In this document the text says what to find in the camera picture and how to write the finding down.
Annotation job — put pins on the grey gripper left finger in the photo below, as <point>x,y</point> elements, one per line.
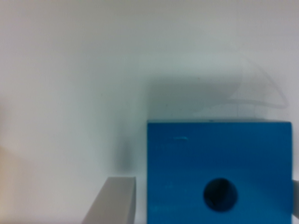
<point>115,203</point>

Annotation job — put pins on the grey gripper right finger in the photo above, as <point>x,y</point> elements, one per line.
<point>295,210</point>

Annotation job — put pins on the blue block with hole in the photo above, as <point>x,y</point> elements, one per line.
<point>219,173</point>

